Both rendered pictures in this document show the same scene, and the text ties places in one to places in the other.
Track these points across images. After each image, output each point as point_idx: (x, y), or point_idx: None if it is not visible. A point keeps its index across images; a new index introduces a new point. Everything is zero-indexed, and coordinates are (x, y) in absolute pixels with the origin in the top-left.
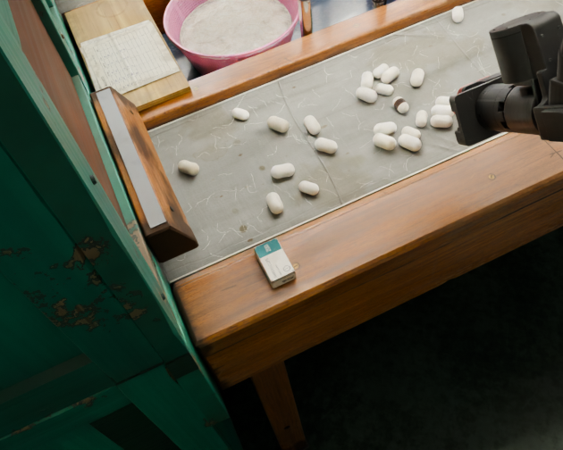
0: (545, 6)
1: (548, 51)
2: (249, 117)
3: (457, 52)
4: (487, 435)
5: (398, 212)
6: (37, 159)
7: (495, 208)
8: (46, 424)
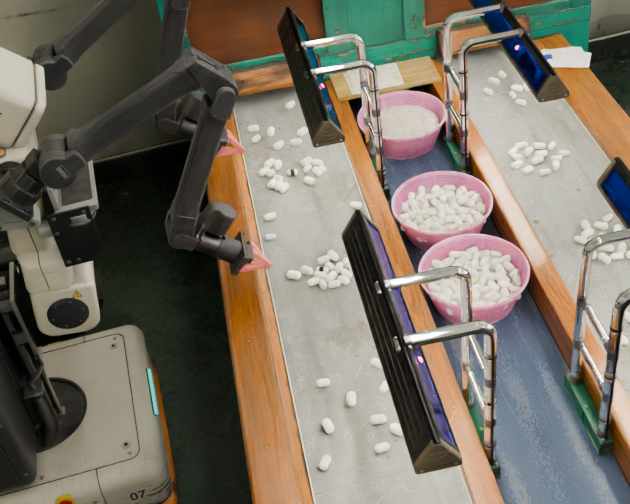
0: None
1: (183, 100)
2: None
3: (325, 202)
4: (206, 385)
5: (221, 157)
6: None
7: (206, 187)
8: None
